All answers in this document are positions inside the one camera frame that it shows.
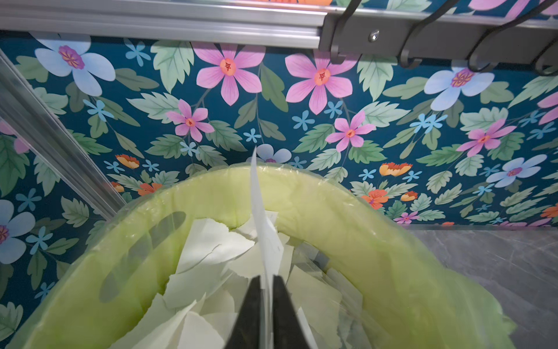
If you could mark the aluminium frame post left rear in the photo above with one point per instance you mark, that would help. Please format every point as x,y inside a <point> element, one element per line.
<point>47,137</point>

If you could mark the black hook rack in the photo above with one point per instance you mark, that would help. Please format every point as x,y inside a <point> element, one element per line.
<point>482,42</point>

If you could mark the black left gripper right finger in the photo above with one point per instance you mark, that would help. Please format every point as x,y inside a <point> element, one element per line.
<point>287,332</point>

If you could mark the green plastic bin liner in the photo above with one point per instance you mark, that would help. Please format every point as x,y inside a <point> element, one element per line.
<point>414,301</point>

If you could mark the aluminium crossbar rear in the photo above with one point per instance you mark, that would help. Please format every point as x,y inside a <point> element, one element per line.
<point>238,22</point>

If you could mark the torn paper pieces in bin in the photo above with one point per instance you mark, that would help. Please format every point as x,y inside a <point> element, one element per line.
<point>203,298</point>

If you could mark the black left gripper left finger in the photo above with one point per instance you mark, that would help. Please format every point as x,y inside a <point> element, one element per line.
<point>245,333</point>

